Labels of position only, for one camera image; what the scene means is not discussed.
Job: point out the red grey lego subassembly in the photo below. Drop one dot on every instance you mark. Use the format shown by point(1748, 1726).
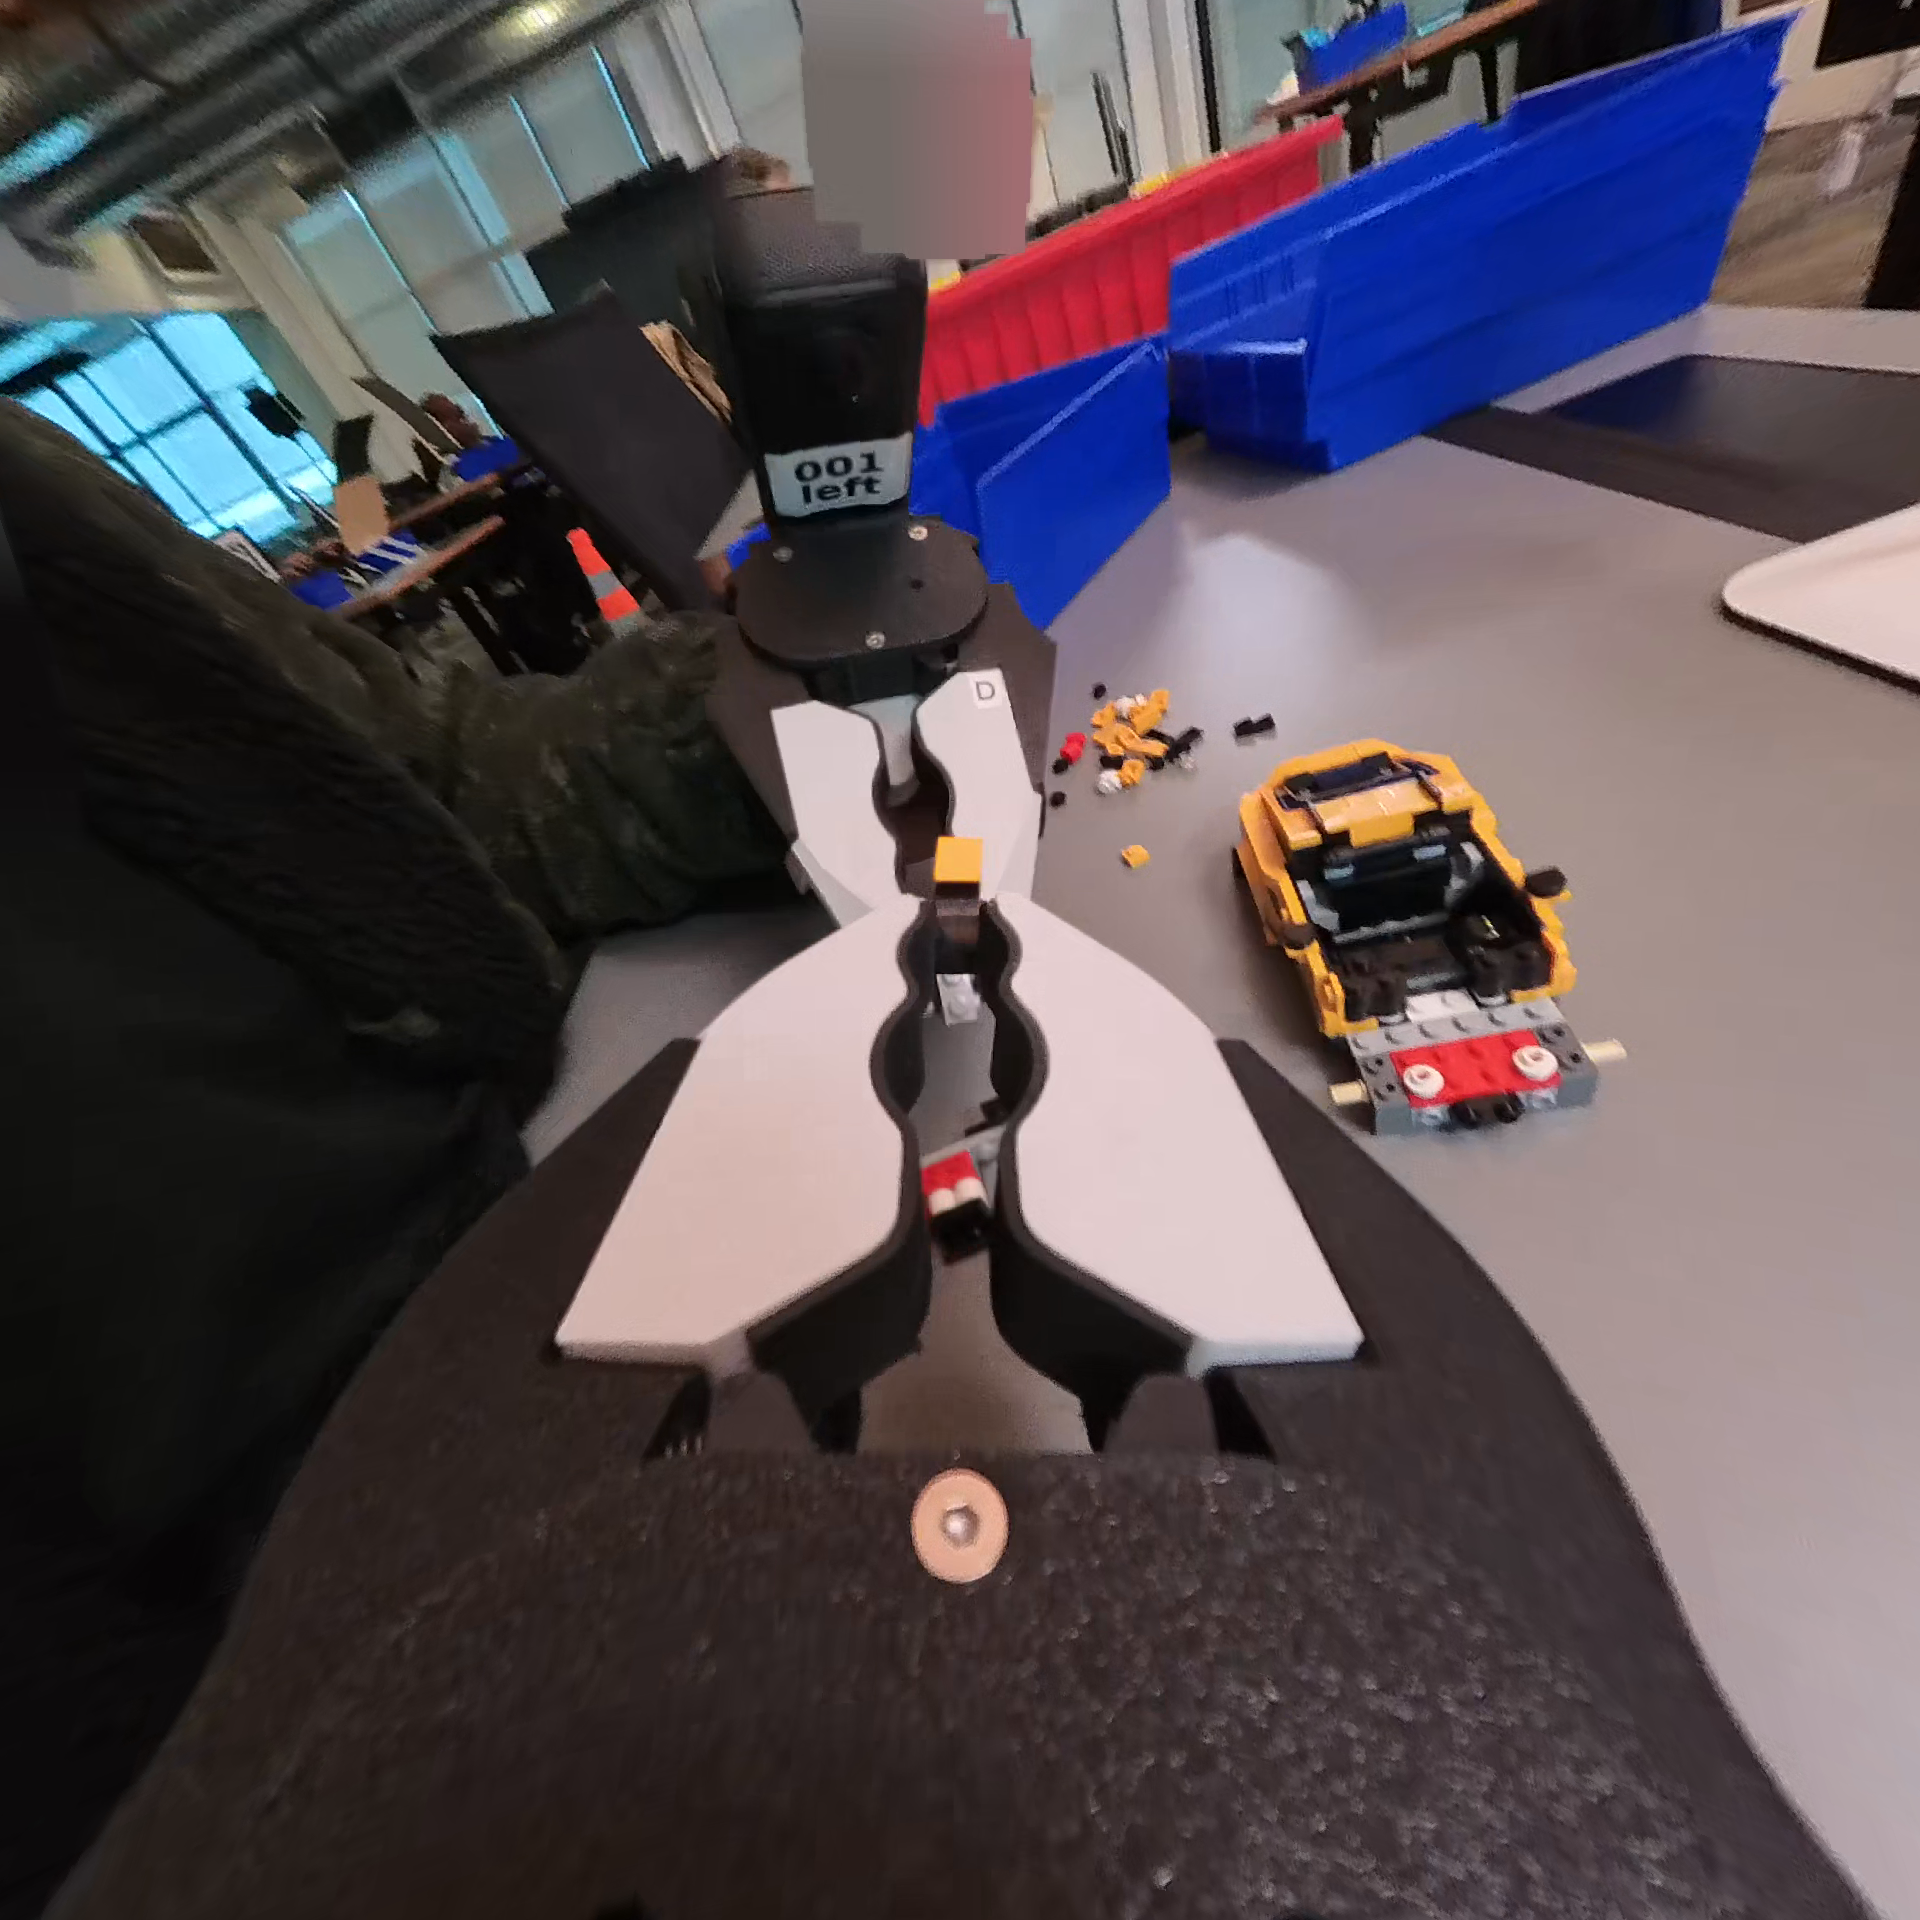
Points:
point(960, 1179)

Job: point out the orange black lego piece pile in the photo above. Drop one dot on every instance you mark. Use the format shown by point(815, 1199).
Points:
point(1131, 735)

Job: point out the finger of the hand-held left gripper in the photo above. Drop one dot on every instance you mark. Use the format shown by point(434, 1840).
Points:
point(825, 796)
point(989, 764)

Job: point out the brown background table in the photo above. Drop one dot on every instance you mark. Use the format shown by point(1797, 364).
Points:
point(1395, 67)

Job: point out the red storage bin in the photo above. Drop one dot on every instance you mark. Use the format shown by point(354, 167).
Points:
point(1080, 270)

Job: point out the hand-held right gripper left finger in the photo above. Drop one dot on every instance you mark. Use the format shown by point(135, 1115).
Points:
point(749, 1184)

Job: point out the small orange lego brick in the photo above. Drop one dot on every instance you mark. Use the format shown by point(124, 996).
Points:
point(956, 862)

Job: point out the yellow lego car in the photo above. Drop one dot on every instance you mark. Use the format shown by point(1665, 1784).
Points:
point(1410, 916)

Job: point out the black office chair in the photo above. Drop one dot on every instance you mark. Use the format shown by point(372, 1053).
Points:
point(600, 421)

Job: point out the small blue bin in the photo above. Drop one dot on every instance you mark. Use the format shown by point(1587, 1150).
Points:
point(1348, 44)

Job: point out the white book stand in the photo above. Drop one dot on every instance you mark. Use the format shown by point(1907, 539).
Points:
point(1844, 599)

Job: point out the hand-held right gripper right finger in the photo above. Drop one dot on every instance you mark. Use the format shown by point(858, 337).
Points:
point(1171, 1201)

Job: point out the orange traffic cone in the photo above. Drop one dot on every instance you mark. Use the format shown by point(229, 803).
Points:
point(600, 579)

